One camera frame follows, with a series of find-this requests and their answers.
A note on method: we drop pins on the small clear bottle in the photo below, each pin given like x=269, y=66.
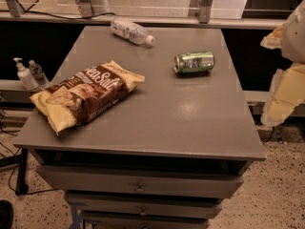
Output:
x=38, y=74

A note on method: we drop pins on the top grey drawer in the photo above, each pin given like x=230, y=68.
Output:
x=139, y=182

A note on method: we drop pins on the grey drawer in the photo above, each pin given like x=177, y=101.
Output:
x=139, y=182
x=133, y=221
x=143, y=206

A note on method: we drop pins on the middle grey drawer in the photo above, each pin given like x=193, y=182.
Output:
x=143, y=206

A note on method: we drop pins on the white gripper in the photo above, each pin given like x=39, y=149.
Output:
x=294, y=37

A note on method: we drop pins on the metal frame leg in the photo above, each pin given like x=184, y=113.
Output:
x=200, y=9
x=89, y=0

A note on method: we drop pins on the grey drawer cabinet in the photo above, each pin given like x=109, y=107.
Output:
x=185, y=123

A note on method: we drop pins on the white pump sanitizer bottle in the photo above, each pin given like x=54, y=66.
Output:
x=25, y=75

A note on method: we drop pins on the sea salt chips bag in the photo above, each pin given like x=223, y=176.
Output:
x=85, y=95

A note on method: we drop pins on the black shoe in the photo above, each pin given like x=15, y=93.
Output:
x=6, y=214

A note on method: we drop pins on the bottom grey drawer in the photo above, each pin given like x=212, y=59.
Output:
x=133, y=221

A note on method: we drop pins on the metal frame leg right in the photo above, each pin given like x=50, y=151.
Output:
x=200, y=9

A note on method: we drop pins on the green soda can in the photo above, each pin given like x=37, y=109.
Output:
x=193, y=62

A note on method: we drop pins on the clear plastic water bottle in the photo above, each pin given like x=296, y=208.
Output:
x=131, y=31

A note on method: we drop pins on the metal frame leg left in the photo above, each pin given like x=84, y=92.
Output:
x=89, y=0

